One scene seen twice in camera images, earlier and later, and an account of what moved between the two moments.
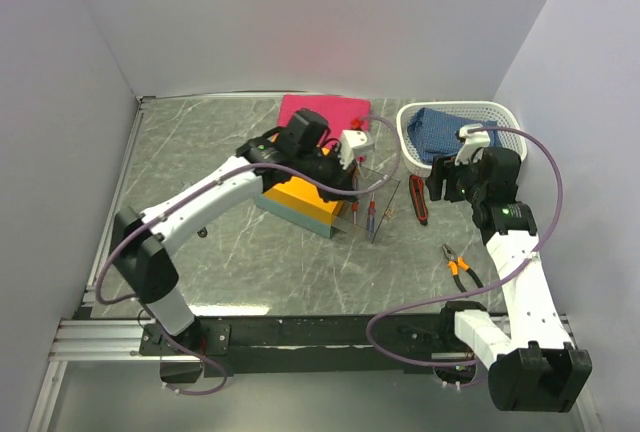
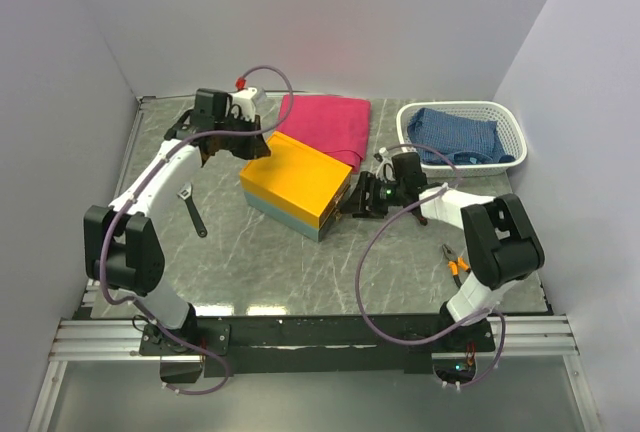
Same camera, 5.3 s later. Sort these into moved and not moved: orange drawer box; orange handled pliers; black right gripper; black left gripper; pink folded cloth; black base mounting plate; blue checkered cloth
Moved: black left gripper; orange drawer box; black right gripper
Not moved: pink folded cloth; orange handled pliers; black base mounting plate; blue checkered cloth
